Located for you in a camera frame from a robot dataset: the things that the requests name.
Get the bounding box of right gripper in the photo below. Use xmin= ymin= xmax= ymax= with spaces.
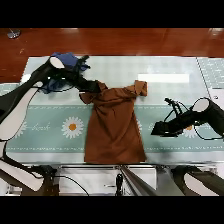
xmin=150 ymin=116 xmax=185 ymax=138

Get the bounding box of brown T-shirt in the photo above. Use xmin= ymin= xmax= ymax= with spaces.
xmin=79 ymin=79 xmax=149 ymax=165

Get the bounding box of silver frame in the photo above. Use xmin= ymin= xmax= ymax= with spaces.
xmin=0 ymin=162 xmax=224 ymax=197

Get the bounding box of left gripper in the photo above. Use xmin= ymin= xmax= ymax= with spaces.
xmin=77 ymin=78 xmax=102 ymax=95

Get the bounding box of blue garment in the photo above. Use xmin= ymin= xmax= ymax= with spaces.
xmin=41 ymin=51 xmax=91 ymax=95

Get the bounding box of black cable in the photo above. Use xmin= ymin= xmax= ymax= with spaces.
xmin=54 ymin=175 xmax=90 ymax=197

